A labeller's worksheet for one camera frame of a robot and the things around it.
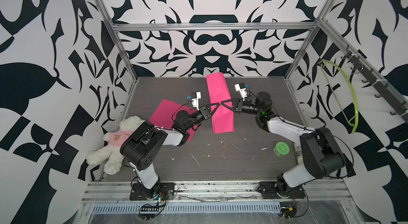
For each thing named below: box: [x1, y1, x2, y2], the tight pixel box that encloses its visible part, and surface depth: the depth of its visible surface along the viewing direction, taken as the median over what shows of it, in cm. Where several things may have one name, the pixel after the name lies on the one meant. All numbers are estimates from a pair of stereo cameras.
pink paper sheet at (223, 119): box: [206, 72, 235, 134], surface depth 79 cm
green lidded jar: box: [273, 141, 291, 158], surface depth 85 cm
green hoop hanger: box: [317, 59, 360, 134], surface depth 72 cm
